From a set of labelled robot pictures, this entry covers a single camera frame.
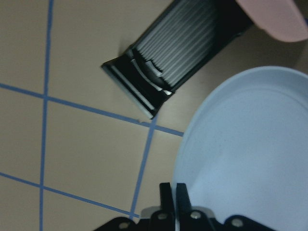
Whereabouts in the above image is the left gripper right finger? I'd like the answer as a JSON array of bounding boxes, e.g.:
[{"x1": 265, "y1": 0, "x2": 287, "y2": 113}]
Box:
[{"x1": 176, "y1": 183, "x2": 192, "y2": 214}]

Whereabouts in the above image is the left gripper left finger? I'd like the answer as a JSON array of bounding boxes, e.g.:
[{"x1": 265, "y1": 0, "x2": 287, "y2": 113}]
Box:
[{"x1": 159, "y1": 182, "x2": 174, "y2": 213}]

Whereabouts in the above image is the black dish rack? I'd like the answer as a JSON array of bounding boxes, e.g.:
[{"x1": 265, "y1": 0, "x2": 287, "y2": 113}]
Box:
[{"x1": 102, "y1": 0, "x2": 253, "y2": 119}]

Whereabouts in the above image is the blue plate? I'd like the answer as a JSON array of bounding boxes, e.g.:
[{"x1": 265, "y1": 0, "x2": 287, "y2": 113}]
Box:
[{"x1": 172, "y1": 66, "x2": 308, "y2": 231}]

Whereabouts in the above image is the pink plate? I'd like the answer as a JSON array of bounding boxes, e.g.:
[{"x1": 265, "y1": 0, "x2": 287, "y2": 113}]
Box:
[{"x1": 237, "y1": 0, "x2": 308, "y2": 42}]

